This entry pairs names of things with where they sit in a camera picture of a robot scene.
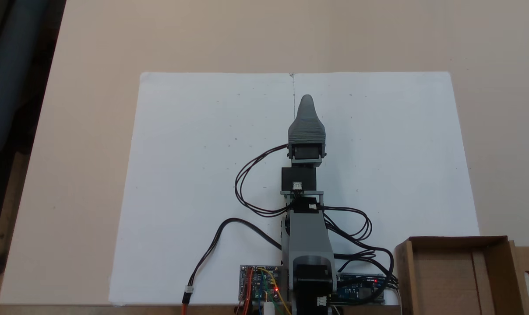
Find grey ribbed pointed gripper finger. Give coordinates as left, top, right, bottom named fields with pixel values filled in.
left=288, top=94, right=327, bottom=144

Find white paper sheet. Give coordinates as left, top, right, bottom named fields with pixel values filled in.
left=108, top=71, right=480, bottom=306

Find blue circuit board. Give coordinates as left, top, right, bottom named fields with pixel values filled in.
left=336, top=273, right=386, bottom=305

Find brown cardboard box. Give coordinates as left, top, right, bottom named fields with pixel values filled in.
left=395, top=236, right=529, bottom=315

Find black looped gripper cable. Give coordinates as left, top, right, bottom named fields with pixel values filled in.
left=234, top=144, right=291, bottom=218

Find black looped arm cables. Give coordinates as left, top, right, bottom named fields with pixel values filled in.
left=322, top=205, right=399, bottom=290

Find yellow wire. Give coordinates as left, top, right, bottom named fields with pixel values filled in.
left=257, top=267, right=292, bottom=315

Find long black cable, white connector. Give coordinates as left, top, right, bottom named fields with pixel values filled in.
left=181, top=217, right=284, bottom=315

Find grey circuit board with wires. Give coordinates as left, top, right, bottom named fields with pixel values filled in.
left=239, top=264, right=288, bottom=303

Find orange red wire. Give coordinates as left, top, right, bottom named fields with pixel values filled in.
left=242, top=270, right=253, bottom=315

